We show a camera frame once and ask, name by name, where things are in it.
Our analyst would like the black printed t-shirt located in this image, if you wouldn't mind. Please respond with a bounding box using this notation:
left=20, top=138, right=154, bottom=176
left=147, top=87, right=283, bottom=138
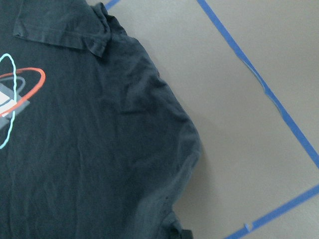
left=0, top=0, right=201, bottom=239

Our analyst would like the brown paper table cover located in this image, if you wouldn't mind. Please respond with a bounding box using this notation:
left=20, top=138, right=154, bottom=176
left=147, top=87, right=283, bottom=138
left=103, top=0, right=319, bottom=239

